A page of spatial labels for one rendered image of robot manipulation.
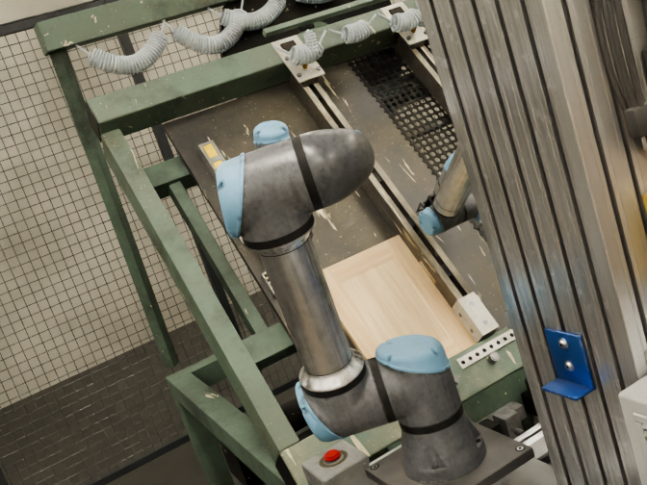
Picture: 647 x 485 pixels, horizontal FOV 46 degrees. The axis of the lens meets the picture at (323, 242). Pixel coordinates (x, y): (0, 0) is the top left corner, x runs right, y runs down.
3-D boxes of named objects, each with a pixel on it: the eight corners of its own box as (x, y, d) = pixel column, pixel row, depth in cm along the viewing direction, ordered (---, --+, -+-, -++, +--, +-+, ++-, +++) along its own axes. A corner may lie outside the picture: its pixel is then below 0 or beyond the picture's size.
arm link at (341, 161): (372, 110, 107) (354, 118, 155) (297, 135, 107) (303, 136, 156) (397, 188, 108) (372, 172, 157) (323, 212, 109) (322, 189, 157)
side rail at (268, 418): (274, 464, 196) (279, 451, 187) (103, 156, 238) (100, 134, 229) (295, 452, 198) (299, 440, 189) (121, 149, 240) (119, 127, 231)
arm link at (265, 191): (401, 436, 129) (302, 147, 106) (319, 462, 130) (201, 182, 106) (388, 394, 140) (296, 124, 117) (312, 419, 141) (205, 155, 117)
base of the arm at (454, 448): (504, 450, 132) (488, 400, 129) (435, 494, 126) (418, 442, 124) (452, 426, 145) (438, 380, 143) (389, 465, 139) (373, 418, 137)
